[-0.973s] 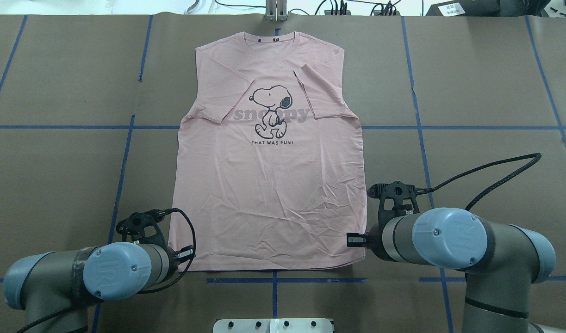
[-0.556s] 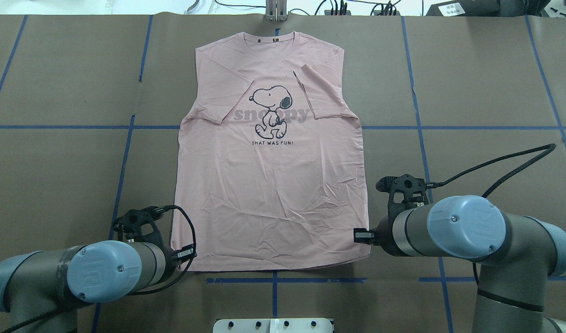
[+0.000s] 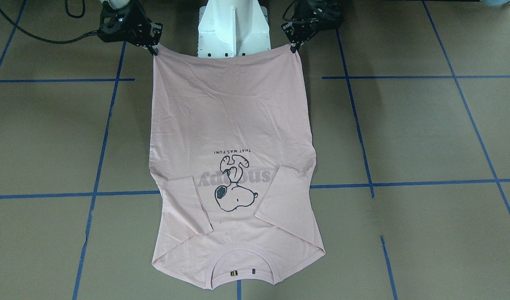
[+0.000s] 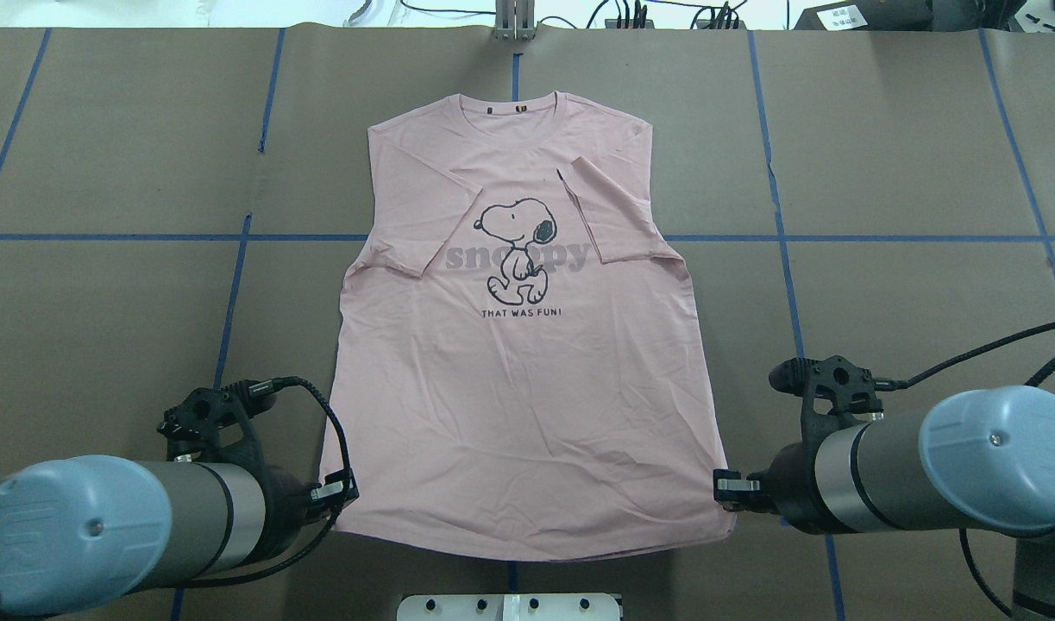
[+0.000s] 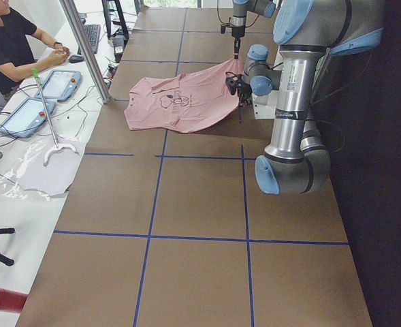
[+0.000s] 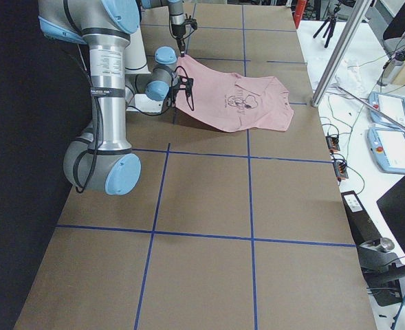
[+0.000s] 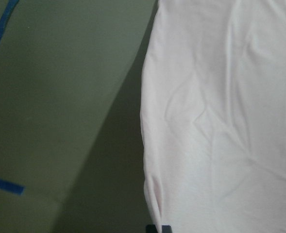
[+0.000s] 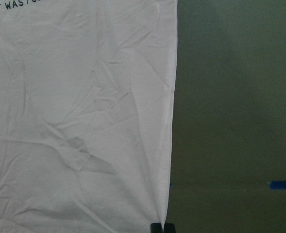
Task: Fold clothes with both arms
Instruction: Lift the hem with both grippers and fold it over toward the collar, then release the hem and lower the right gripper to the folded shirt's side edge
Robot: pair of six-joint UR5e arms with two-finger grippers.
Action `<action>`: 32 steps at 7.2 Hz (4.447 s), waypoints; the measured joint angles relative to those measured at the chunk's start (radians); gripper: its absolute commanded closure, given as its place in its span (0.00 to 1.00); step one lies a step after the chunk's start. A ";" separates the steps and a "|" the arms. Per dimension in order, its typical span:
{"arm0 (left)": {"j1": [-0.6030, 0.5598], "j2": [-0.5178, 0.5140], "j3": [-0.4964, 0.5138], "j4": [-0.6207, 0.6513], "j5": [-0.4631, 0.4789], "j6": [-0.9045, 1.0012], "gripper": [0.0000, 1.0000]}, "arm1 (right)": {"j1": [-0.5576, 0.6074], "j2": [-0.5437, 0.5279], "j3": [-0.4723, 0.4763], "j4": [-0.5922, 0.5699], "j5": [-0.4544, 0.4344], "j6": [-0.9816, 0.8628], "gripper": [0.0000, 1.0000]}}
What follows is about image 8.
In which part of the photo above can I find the pink Snoopy t-shirt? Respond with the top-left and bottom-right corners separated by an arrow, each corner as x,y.
0,0 -> 177,233

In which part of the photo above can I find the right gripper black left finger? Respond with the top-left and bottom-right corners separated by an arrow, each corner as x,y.
150,223 -> 163,233

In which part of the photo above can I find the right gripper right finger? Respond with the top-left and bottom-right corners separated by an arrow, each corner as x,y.
164,223 -> 175,233

